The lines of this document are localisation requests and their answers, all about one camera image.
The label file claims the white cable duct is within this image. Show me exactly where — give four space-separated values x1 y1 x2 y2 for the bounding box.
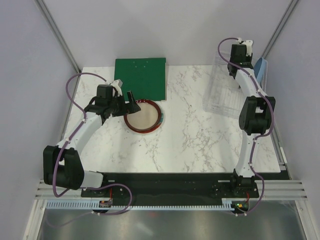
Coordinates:
45 198 247 211

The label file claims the left aluminium frame post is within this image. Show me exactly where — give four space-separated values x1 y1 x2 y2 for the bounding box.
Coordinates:
34 0 83 75

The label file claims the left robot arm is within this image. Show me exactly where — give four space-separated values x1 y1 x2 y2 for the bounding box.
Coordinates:
43 82 141 197

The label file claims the clear dish rack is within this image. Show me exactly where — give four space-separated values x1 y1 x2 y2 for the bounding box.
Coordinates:
203 51 268 119

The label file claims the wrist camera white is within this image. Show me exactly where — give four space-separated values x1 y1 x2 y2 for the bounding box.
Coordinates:
106 79 123 97
236 37 254 57

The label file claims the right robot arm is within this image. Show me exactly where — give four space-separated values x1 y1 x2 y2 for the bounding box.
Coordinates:
227 40 276 197

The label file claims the blue plate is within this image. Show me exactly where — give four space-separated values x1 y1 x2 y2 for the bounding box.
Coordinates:
253 57 268 84

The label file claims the right aluminium frame post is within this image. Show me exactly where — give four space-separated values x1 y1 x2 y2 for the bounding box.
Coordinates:
257 0 300 59

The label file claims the green board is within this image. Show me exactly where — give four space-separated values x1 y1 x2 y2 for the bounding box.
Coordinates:
114 57 167 101

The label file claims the aluminium frame post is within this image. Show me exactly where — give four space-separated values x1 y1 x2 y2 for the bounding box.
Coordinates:
34 0 83 75
257 0 300 59

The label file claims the dark red plate front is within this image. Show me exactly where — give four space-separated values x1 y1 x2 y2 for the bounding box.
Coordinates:
123 99 164 134

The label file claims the red and teal floral plate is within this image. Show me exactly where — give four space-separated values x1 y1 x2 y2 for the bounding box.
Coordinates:
133 112 165 134

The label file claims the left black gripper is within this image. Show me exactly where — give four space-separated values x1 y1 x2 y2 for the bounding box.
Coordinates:
107 91 141 117

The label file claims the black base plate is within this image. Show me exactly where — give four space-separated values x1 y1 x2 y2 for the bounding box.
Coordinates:
81 172 260 205

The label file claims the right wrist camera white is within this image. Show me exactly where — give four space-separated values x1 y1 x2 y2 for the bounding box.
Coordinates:
236 37 254 57

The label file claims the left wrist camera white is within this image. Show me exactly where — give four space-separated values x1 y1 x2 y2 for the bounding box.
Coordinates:
106 79 123 97

